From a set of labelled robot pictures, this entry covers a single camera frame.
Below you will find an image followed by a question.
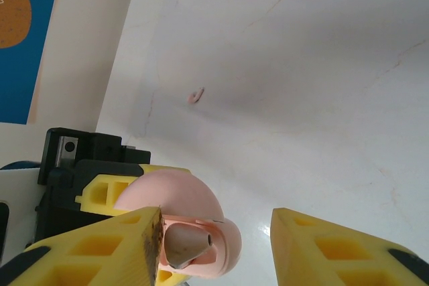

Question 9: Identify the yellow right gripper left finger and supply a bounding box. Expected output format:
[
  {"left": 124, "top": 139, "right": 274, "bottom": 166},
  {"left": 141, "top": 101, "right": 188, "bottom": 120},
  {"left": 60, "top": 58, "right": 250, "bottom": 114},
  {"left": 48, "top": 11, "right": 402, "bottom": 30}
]
[{"left": 6, "top": 205, "right": 165, "bottom": 286}]

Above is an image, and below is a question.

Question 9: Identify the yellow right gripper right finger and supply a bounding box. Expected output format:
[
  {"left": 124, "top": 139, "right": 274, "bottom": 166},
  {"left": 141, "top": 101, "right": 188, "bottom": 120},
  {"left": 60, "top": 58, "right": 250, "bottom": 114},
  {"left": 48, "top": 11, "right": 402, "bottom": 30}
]
[{"left": 269, "top": 207, "right": 429, "bottom": 286}]

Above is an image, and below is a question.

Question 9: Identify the pink round charging case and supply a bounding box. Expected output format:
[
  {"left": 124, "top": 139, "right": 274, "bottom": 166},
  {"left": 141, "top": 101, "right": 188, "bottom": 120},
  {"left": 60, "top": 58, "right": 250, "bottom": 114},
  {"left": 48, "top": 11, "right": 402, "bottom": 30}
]
[{"left": 113, "top": 169, "right": 243, "bottom": 280}]

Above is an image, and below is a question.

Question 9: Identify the white earbud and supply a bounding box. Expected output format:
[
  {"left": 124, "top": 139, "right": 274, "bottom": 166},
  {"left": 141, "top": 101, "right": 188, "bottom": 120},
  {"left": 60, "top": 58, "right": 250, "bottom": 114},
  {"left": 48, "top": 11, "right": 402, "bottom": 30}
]
[{"left": 187, "top": 86, "right": 206, "bottom": 104}]

